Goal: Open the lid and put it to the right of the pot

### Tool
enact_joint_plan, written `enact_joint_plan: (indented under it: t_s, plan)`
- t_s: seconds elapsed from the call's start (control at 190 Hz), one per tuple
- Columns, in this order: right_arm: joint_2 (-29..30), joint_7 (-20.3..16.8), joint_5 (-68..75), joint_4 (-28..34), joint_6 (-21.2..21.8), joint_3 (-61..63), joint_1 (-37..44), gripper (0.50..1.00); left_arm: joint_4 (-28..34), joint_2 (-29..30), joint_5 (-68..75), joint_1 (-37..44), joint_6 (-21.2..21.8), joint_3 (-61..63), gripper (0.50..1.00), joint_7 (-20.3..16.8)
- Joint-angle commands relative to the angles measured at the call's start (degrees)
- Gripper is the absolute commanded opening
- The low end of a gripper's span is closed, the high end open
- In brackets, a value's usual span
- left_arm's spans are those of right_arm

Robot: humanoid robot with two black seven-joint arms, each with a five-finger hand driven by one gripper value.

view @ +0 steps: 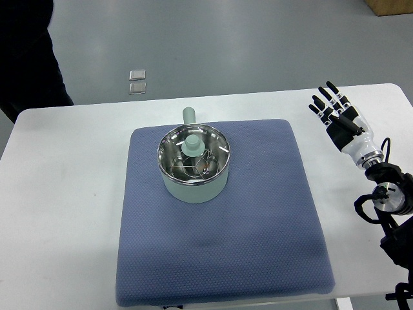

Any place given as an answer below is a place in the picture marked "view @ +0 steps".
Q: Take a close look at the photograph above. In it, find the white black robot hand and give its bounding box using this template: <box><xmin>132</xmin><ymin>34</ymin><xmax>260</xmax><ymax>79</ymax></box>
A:
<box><xmin>308</xmin><ymin>81</ymin><xmax>384</xmax><ymax>169</ymax></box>

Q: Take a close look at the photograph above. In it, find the glass lid green knob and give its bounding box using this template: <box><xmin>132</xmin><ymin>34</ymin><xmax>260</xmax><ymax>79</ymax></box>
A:
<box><xmin>157</xmin><ymin>123</ymin><xmax>231</xmax><ymax>186</ymax></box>

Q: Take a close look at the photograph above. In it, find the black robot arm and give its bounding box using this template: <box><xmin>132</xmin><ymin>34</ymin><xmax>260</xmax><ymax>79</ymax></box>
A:
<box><xmin>354</xmin><ymin>162</ymin><xmax>412</xmax><ymax>309</ymax></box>

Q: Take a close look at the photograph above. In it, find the mint green pot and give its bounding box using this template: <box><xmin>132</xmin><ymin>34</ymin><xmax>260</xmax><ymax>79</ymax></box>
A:
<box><xmin>161</xmin><ymin>107</ymin><xmax>228</xmax><ymax>203</ymax></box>

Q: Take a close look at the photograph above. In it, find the cardboard box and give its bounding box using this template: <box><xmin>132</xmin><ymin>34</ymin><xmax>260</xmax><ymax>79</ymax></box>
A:
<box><xmin>365</xmin><ymin>0</ymin><xmax>412</xmax><ymax>17</ymax></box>

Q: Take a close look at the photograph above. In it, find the blue textured mat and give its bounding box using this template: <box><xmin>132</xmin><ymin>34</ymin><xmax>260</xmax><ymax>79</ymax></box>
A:
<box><xmin>116</xmin><ymin>119</ymin><xmax>335</xmax><ymax>307</ymax></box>

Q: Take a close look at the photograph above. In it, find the lower metal floor plate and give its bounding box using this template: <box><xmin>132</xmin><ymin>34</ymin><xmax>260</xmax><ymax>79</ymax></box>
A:
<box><xmin>129</xmin><ymin>82</ymin><xmax>146</xmax><ymax>95</ymax></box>

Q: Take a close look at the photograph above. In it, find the metal floor plate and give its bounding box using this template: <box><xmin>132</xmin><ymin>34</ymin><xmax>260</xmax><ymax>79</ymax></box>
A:
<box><xmin>129</xmin><ymin>69</ymin><xmax>146</xmax><ymax>81</ymax></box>
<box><xmin>129</xmin><ymin>82</ymin><xmax>146</xmax><ymax>95</ymax></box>

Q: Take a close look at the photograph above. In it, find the upper metal floor plate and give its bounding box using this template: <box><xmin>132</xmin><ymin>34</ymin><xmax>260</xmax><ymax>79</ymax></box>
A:
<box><xmin>129</xmin><ymin>69</ymin><xmax>146</xmax><ymax>81</ymax></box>

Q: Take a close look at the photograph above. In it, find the person in dark clothes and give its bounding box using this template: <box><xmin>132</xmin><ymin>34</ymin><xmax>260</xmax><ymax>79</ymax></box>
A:
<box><xmin>1</xmin><ymin>1</ymin><xmax>74</xmax><ymax>123</ymax></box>

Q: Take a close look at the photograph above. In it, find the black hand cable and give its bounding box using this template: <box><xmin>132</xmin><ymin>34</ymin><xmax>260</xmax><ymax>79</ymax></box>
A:
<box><xmin>380</xmin><ymin>138</ymin><xmax>392</xmax><ymax>162</ymax></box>

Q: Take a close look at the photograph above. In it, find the wire steaming rack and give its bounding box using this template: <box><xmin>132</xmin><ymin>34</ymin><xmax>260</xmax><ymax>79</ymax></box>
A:
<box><xmin>167</xmin><ymin>152</ymin><xmax>220</xmax><ymax>182</ymax></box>

